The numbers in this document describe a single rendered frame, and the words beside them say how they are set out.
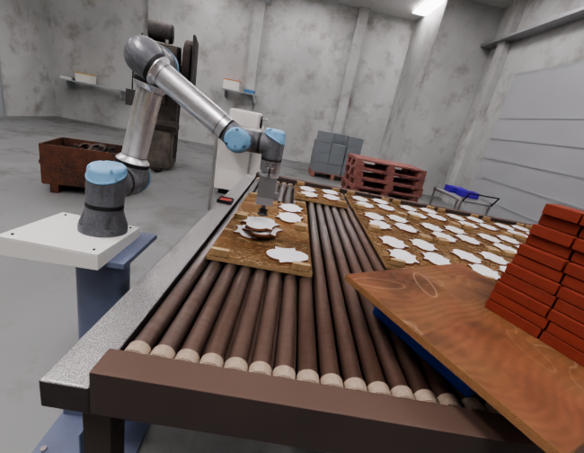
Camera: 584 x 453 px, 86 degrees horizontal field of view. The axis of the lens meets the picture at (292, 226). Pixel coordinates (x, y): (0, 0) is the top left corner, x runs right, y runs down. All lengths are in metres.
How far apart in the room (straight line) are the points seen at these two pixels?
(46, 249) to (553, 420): 1.21
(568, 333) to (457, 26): 9.57
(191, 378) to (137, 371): 0.09
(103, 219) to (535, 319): 1.23
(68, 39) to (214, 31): 4.50
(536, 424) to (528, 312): 0.32
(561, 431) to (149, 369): 0.65
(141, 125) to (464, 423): 1.21
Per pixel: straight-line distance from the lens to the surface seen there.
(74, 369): 0.72
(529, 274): 0.91
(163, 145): 6.49
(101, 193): 1.17
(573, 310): 0.89
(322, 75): 11.23
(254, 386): 0.62
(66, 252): 1.12
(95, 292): 1.29
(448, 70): 9.99
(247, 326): 0.78
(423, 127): 9.74
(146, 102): 1.25
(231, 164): 5.20
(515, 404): 0.67
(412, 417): 0.67
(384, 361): 0.82
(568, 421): 0.71
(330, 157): 8.68
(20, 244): 1.19
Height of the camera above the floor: 1.40
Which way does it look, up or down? 19 degrees down
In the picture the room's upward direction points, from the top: 11 degrees clockwise
